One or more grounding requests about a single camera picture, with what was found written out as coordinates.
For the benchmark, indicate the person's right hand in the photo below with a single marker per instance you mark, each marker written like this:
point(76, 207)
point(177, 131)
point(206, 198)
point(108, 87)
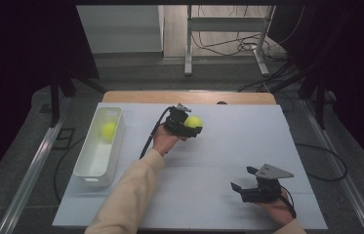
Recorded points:
point(280, 211)

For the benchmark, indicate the black curtain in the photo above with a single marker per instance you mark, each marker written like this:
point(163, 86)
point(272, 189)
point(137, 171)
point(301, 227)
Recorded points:
point(13, 65)
point(348, 65)

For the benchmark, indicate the white metal stand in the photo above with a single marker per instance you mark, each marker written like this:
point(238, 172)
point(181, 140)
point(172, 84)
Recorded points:
point(225, 24)

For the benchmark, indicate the metal floor rail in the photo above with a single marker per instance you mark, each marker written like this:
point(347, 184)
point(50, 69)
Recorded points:
point(342, 182)
point(30, 182)

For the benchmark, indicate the dark metal stand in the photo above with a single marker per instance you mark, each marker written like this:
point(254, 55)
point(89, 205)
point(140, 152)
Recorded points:
point(55, 100)
point(320, 97)

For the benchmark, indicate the white cabinet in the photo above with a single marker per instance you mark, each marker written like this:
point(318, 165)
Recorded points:
point(121, 29)

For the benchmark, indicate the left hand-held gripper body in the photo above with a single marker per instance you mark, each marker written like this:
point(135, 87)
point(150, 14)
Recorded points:
point(176, 122)

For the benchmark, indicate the wooden table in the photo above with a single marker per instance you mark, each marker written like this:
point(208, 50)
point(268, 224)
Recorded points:
point(169, 97)

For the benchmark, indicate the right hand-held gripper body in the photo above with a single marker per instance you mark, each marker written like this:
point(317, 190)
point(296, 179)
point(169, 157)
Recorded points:
point(267, 172)

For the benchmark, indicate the person's left hand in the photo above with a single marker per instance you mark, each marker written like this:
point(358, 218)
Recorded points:
point(163, 139)

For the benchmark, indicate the white plastic bin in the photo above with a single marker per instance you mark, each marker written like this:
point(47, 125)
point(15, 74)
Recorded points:
point(98, 159)

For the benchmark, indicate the white paper sheet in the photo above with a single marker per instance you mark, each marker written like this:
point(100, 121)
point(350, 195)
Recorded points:
point(234, 146)

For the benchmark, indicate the yellow tennis ball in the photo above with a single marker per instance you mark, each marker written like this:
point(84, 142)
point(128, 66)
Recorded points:
point(193, 121)
point(109, 131)

